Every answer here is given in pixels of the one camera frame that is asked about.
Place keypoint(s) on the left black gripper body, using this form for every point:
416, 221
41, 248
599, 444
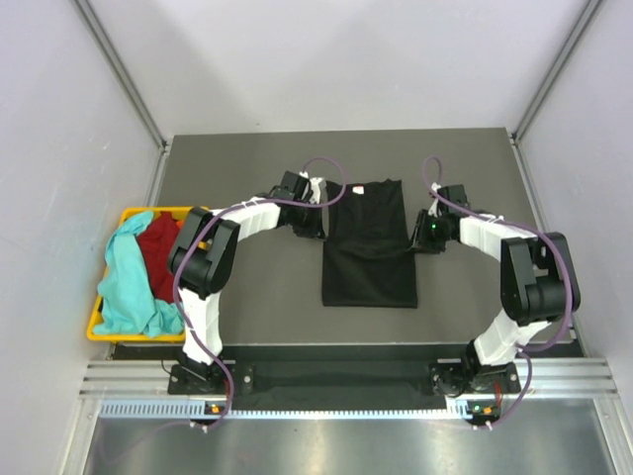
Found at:
305, 220

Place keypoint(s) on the black t-shirt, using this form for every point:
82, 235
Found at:
366, 261

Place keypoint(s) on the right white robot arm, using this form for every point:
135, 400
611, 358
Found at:
537, 280

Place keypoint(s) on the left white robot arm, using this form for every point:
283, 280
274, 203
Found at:
202, 257

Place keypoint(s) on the dark red t-shirt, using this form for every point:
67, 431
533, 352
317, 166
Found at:
155, 244

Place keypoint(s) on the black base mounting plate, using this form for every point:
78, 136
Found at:
343, 377

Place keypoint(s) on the yellow plastic bin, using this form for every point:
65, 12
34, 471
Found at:
123, 336

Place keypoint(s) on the teal t-shirt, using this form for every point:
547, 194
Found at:
131, 282

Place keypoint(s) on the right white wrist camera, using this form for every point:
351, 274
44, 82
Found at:
433, 209

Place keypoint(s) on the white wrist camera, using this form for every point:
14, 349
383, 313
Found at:
433, 209
313, 191

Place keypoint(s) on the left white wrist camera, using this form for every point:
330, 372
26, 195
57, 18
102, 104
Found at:
313, 191

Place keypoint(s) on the slotted grey cable duct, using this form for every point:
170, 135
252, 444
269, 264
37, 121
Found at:
201, 410

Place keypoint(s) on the right aluminium frame post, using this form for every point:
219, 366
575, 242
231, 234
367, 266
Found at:
562, 57

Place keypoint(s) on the aluminium frame post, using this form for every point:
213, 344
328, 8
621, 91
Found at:
90, 18
562, 57

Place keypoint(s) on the left aluminium frame post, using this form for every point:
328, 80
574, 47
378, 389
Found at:
90, 18

